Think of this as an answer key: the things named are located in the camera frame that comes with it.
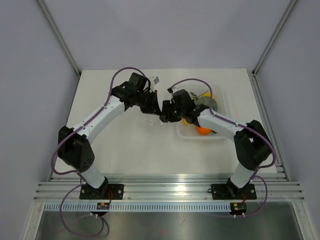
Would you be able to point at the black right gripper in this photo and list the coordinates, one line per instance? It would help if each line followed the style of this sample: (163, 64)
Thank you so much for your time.
(166, 115)

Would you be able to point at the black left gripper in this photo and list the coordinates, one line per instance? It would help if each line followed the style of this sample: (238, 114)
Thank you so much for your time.
(153, 108)

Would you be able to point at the clear zip top bag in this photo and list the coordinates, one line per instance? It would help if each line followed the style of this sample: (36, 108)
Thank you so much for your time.
(154, 120)

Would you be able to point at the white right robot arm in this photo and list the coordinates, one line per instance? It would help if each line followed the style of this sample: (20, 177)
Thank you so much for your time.
(252, 145)

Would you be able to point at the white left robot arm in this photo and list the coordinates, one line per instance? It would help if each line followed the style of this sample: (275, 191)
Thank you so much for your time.
(75, 143)

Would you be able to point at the white perforated plastic basket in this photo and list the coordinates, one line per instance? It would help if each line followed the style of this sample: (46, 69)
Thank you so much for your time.
(200, 92)

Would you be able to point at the orange fruit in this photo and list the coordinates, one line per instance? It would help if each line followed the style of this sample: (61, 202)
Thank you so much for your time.
(203, 131)

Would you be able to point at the green netted melon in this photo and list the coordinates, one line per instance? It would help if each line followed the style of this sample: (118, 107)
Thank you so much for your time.
(207, 101)

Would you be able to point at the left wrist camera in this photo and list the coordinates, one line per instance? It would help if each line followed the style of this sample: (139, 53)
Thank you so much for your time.
(154, 80)

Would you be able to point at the white slotted cable duct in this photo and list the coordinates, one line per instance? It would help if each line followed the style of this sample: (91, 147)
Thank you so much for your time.
(194, 207)

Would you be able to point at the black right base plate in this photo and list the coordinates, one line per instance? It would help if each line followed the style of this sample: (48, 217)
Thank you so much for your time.
(223, 191)

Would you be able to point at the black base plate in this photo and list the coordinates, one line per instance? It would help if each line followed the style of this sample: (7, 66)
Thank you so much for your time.
(113, 191)
(223, 191)

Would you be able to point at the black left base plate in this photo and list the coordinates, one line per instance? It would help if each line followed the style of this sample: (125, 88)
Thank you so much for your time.
(113, 191)

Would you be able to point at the right aluminium frame post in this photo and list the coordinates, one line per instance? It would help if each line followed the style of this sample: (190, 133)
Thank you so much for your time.
(275, 35)

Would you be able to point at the aluminium frame post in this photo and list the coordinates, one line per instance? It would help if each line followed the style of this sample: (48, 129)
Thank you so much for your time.
(275, 35)
(43, 7)

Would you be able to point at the left aluminium frame post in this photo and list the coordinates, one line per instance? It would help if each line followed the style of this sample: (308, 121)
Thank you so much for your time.
(43, 7)

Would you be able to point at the aluminium front rail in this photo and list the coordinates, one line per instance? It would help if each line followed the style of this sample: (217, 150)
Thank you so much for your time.
(172, 188)

